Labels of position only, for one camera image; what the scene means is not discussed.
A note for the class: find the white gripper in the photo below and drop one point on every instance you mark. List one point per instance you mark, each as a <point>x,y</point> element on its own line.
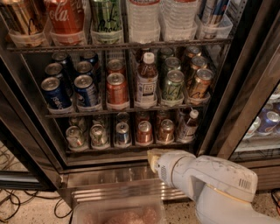
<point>172,171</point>

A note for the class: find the green white 7up can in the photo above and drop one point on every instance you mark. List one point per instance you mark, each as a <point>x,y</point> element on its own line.
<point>98,135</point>

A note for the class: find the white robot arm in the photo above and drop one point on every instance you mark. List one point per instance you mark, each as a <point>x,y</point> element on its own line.
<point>222,190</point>

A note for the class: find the orange can bottom front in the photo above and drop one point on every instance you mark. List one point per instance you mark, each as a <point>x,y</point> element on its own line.
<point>166,131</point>

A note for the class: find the red can bottom front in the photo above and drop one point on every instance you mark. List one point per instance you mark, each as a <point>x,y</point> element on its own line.
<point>144,132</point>

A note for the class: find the blue silver can bottom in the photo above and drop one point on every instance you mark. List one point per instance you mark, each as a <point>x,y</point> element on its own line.
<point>122,133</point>

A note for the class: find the red can bottom rear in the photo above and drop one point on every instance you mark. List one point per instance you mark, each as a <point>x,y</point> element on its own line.
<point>142,116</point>

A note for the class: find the orange can bottom rear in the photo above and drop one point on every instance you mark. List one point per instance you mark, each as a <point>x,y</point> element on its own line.
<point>163,114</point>

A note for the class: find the tea bottle bottom shelf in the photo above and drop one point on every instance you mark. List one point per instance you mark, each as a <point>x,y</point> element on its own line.
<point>187,126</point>

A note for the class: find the dark can bottom rear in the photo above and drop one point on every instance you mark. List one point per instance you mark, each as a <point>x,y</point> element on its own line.
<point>123,117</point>

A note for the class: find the green lacroix can front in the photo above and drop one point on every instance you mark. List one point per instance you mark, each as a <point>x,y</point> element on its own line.
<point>173,83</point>

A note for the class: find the red soda can front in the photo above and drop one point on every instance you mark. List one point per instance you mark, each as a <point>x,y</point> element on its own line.
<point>116,85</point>

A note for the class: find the red soda can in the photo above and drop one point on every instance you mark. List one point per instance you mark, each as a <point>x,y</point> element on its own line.
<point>116,66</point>
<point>116,85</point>

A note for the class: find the silver can bottom left rear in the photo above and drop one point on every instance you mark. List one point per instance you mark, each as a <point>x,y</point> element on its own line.
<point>78,121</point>

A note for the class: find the orange lacroix can front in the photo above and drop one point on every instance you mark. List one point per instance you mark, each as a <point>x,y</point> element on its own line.
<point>200,83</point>

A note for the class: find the orange lacroix can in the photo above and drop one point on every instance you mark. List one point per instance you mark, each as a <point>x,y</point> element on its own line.
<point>200,83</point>
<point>196,63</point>
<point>192,51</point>

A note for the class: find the blue pepsi can front right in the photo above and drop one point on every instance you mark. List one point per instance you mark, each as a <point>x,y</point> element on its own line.
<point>86,91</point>

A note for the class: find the blue pepsi can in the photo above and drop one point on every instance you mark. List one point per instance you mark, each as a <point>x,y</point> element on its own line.
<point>91,57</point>
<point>64,59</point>
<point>56,70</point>
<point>55,93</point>
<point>86,91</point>
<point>85,68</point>

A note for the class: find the green lacroix can middle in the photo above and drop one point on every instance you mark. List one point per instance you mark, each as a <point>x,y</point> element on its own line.
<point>171,63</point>

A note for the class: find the red soda can rear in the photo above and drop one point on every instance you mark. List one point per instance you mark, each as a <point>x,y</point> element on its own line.
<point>116,66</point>

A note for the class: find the fridge glass door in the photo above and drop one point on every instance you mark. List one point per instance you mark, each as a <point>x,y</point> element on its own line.
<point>249,75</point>

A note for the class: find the orange lacroix can middle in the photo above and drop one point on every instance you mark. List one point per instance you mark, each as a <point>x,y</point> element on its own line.
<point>196,63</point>

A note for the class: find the green lacroix can rear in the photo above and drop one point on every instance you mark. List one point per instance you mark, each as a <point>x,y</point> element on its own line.
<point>164,53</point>

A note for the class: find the orange lacroix can rear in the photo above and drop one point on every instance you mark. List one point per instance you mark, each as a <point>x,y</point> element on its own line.
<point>192,51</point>

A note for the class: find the blue pepsi can middle right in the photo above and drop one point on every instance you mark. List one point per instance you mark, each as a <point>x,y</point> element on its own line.
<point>85,68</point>

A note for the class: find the blue pepsi can front left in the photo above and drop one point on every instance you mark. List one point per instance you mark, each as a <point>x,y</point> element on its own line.
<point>55,93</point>

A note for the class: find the blue pepsi can rear right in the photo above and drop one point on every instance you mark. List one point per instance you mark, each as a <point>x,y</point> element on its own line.
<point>91,57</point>

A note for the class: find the blue can behind glass door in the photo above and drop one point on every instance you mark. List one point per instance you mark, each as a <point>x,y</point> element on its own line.
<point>269,120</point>

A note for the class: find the blue pepsi can middle left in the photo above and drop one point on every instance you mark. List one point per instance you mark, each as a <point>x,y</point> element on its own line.
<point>56,70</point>

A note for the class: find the blue pepsi can rear left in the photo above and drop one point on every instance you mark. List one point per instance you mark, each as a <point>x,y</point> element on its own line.
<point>64,59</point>

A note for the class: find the green lacroix can top shelf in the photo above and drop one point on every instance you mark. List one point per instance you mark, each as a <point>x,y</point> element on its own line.
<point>106,15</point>

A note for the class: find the slim blue silver can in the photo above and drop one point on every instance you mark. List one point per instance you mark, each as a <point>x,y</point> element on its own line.
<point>212,15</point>

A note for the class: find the red coca cola can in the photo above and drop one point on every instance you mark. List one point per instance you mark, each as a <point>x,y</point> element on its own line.
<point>67,16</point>

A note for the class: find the clear plastic bin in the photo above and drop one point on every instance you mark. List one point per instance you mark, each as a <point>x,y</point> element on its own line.
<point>131,210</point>

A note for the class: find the brown tea bottle white cap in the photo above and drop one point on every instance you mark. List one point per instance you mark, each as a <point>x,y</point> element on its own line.
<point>146,78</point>

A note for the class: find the clear water bottle right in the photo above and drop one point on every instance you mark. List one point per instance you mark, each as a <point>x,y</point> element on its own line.
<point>177,19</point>

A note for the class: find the clear water bottle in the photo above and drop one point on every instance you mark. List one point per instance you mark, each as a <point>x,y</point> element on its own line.
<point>177,19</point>
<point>143,21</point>

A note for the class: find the clear water bottle left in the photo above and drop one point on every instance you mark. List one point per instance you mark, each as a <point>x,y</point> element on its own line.
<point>143,21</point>

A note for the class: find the middle wire shelf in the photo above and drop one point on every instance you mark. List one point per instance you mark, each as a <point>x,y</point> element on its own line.
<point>128,110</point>

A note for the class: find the wire shelf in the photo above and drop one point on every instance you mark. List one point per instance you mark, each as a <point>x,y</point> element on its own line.
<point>128,110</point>
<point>121,46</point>

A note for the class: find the top wire shelf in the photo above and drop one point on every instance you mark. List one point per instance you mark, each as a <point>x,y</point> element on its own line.
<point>121,46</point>

